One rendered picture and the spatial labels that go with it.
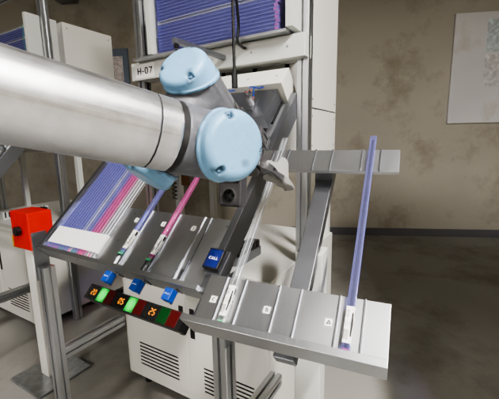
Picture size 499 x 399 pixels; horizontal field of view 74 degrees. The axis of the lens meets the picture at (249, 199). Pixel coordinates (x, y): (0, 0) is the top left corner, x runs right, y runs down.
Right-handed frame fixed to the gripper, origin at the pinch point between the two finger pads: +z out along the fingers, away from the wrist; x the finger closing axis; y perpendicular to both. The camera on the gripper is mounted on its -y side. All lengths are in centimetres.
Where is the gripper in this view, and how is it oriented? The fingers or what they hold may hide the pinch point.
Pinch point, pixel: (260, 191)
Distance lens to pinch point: 74.0
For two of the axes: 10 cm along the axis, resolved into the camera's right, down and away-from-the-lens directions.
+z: 3.5, 4.2, 8.4
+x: -9.1, -0.6, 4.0
